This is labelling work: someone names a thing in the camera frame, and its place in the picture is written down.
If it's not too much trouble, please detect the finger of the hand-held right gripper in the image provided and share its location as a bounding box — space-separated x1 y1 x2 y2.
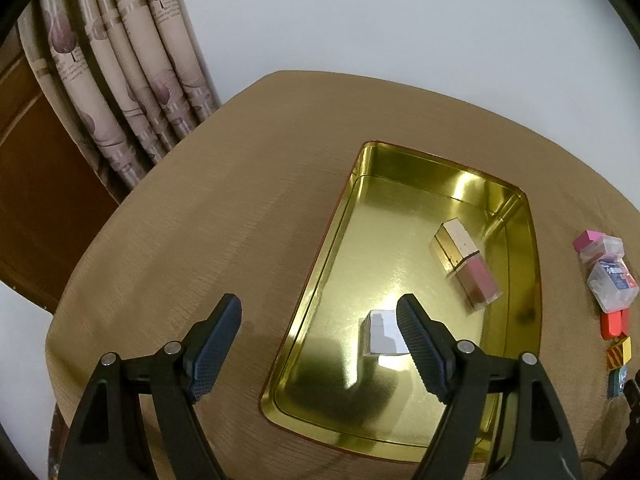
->
621 369 640 414

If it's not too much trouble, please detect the yellow striped block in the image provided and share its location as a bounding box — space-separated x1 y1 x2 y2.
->
606 336 633 372

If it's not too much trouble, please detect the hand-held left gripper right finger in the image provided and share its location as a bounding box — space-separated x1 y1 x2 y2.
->
395 293 584 480

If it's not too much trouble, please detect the pink block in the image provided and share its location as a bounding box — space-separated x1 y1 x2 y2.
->
573 229 606 254

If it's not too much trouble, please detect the blue red floss box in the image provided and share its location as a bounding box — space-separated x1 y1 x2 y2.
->
586 255 640 314

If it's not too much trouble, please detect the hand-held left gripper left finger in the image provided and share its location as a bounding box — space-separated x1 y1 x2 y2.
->
59 293 243 480

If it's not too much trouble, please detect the small white box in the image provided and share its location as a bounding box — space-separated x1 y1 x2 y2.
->
360 309 409 358

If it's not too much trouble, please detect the brown tablecloth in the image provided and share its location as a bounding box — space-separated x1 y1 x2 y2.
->
44 70 640 480

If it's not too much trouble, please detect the red block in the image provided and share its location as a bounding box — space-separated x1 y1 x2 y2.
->
600 307 630 340

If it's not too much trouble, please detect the brown wooden door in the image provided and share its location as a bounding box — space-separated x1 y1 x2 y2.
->
0 40 122 312

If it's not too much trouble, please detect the beige leaf-print curtain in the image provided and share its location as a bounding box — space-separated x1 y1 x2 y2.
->
17 0 221 206

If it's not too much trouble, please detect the gold tin box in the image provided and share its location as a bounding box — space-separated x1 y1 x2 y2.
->
259 140 544 464

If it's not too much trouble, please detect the green block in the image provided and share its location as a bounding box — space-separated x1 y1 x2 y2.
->
607 366 629 400

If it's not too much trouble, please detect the small clear plastic box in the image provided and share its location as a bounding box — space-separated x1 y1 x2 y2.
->
580 235 626 265

